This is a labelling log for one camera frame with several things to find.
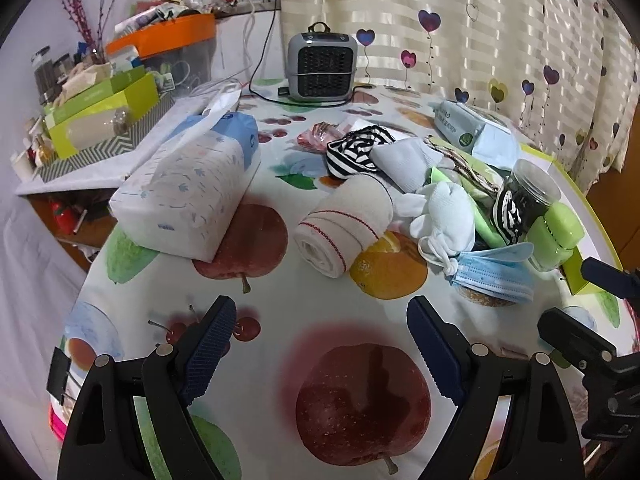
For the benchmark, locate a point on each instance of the chevron pattern tray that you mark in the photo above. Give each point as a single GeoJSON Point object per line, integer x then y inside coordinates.
{"type": "Point", "coordinates": [117, 145]}

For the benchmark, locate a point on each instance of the green patterned cloth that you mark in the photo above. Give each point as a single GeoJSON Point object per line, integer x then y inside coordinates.
{"type": "Point", "coordinates": [463, 166]}

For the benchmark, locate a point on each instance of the black white striped sock roll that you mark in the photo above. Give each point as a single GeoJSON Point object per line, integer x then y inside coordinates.
{"type": "Point", "coordinates": [507, 217]}

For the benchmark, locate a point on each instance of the heart patterned curtain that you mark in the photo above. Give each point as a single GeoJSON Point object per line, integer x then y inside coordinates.
{"type": "Point", "coordinates": [565, 71]}

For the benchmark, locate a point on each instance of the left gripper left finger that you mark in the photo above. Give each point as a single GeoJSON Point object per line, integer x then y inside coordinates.
{"type": "Point", "coordinates": [173, 377]}

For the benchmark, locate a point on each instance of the green plastic jar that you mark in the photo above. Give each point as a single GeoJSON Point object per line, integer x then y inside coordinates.
{"type": "Point", "coordinates": [554, 236]}

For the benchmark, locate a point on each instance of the grey portable space heater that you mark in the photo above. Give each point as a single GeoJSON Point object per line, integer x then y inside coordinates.
{"type": "Point", "coordinates": [321, 65]}

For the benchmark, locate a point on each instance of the black white striped sock far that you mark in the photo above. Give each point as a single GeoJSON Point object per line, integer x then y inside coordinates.
{"type": "Point", "coordinates": [352, 153]}

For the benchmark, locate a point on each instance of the grey folded sock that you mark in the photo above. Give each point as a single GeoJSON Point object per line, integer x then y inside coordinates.
{"type": "Point", "coordinates": [406, 162]}

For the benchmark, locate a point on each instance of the blue face masks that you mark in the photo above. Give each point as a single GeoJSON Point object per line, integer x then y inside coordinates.
{"type": "Point", "coordinates": [500, 273]}

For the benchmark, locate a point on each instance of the white red-striped towel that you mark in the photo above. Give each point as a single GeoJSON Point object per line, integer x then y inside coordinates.
{"type": "Point", "coordinates": [344, 224]}

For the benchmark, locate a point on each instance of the green white box tray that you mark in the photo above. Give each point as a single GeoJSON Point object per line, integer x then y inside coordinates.
{"type": "Point", "coordinates": [596, 243]}

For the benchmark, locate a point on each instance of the purple dried flower branches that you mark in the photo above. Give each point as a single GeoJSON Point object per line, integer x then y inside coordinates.
{"type": "Point", "coordinates": [90, 5]}

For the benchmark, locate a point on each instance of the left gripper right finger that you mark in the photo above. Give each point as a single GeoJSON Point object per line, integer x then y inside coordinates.
{"type": "Point", "coordinates": [469, 376]}

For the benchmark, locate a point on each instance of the wet wipes pack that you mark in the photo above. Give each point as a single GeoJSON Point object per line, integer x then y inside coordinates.
{"type": "Point", "coordinates": [477, 133]}

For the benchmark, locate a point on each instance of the orange lidded storage box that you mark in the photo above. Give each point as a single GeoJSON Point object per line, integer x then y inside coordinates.
{"type": "Point", "coordinates": [178, 52]}

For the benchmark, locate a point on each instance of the clear plastic lidded jar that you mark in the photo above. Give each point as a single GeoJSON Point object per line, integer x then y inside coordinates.
{"type": "Point", "coordinates": [533, 189]}

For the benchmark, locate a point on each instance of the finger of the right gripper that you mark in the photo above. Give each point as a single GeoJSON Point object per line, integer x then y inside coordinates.
{"type": "Point", "coordinates": [621, 283]}
{"type": "Point", "coordinates": [581, 347]}

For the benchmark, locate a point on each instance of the pink plastic wrapper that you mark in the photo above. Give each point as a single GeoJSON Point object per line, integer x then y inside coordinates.
{"type": "Point", "coordinates": [317, 138]}

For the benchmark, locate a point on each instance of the green cardboard box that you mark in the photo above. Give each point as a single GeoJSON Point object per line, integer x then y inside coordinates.
{"type": "Point", "coordinates": [135, 91]}

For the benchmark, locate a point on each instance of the light green thin cloth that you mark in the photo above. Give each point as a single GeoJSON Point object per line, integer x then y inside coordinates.
{"type": "Point", "coordinates": [483, 226]}

